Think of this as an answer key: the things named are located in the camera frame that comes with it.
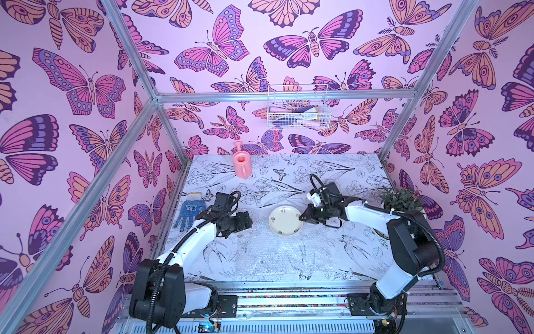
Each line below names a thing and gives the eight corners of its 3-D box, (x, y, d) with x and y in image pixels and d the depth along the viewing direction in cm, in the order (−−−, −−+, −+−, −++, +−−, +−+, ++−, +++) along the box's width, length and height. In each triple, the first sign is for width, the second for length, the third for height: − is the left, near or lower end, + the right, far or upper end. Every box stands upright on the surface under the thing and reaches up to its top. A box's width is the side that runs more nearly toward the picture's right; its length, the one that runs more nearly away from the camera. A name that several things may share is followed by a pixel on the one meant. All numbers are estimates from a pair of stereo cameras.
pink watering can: (234, 182, 112) (230, 167, 103) (237, 156, 125) (234, 141, 115) (251, 182, 112) (249, 167, 103) (253, 156, 124) (251, 141, 115)
